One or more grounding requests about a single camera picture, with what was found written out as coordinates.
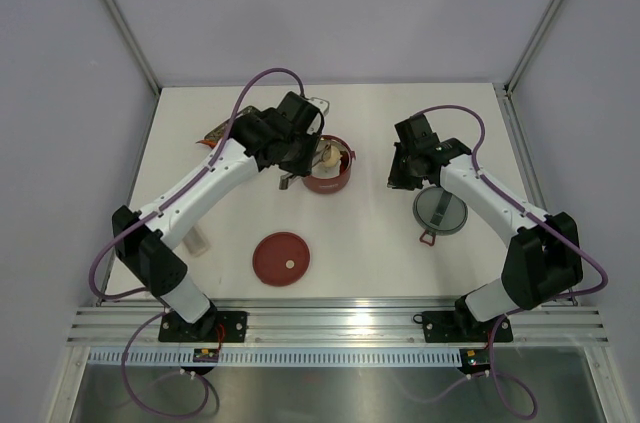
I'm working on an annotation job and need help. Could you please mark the metal food tongs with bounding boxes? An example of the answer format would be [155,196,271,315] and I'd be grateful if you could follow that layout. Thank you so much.
[278,142,331,191]

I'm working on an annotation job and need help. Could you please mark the toy white mushroom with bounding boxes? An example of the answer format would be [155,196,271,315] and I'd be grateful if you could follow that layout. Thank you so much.
[322,145,341,168]

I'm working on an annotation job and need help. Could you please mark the red steel lunch box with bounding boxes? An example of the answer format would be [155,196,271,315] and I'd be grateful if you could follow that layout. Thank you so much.
[302,135,356,195]

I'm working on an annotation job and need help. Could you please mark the grey transparent lid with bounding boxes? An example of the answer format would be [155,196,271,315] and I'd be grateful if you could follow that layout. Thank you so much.
[412,187,468,247]

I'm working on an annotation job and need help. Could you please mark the red round lid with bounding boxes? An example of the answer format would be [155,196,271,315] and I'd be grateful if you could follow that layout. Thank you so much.
[252,232,311,287]

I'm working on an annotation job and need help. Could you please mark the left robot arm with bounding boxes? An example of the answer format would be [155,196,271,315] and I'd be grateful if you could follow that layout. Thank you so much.
[112,92,330,341]

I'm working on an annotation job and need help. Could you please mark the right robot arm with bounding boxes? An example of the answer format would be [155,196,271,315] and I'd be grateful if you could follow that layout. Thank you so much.
[387,115,583,339]

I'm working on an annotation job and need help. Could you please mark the black square plate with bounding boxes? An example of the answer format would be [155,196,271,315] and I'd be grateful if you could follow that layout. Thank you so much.
[201,105,258,143]

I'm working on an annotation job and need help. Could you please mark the clear plastic cutlery case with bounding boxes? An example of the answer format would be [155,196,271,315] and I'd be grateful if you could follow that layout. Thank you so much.
[182,225,210,258]

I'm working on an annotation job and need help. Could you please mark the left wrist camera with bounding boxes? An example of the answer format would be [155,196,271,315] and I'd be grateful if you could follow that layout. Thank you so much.
[307,97,330,116]

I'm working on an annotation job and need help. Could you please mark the right side aluminium rail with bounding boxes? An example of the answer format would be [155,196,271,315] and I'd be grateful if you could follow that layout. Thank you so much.
[493,83,579,304]

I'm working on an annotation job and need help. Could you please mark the aluminium rail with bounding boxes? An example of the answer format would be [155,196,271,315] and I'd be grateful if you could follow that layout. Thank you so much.
[493,83,579,304]
[66,298,609,348]

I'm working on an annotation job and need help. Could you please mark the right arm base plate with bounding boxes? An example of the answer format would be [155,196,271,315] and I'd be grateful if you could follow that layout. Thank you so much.
[412,310,497,343]

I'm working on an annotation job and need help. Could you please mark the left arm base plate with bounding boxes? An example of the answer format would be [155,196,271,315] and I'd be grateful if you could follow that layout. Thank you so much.
[158,310,249,343]

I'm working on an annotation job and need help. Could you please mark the aluminium front rail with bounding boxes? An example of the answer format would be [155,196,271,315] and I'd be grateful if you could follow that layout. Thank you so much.
[66,298,609,348]

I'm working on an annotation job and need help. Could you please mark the slotted white cable duct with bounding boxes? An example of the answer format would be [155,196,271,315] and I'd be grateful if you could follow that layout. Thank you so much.
[87,348,464,365]

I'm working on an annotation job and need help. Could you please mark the right frame post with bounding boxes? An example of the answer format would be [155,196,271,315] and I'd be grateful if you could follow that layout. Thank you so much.
[503,0,568,98]

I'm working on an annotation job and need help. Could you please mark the frame post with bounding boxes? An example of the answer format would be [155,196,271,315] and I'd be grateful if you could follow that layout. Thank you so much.
[503,0,568,98]
[100,0,162,99]

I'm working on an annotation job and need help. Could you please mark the left frame post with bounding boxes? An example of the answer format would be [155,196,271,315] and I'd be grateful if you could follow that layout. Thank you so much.
[100,0,162,99]

